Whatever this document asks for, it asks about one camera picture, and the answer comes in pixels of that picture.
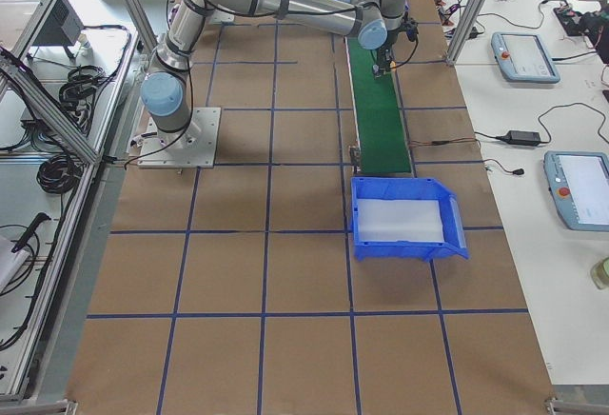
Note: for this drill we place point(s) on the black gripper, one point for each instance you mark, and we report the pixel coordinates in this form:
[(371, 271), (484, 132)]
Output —
[(385, 47)]

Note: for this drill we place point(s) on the green conveyor belt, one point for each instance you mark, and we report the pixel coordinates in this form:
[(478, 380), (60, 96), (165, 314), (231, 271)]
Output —
[(380, 147)]

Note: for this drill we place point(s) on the teach pendant far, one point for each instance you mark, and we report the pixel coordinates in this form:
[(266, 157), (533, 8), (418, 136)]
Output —
[(523, 58)]

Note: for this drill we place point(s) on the teach pendant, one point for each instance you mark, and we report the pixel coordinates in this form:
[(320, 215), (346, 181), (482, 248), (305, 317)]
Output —
[(578, 184), (523, 58)]

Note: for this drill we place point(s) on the clear label holder right bin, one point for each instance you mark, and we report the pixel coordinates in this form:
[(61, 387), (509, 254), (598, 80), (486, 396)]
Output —
[(458, 222)]

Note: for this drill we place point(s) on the black power brick on desk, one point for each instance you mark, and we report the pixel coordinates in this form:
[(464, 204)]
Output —
[(521, 138)]

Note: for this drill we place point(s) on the white foam pad right bin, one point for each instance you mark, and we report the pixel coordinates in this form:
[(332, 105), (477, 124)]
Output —
[(399, 220)]

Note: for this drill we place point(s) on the teach pendant near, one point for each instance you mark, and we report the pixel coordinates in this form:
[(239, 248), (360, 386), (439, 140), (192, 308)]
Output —
[(578, 184)]

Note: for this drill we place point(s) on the aluminium frame post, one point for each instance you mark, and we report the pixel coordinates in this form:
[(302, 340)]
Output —
[(462, 31)]

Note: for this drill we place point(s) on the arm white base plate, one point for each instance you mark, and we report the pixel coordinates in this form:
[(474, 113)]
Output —
[(196, 148)]

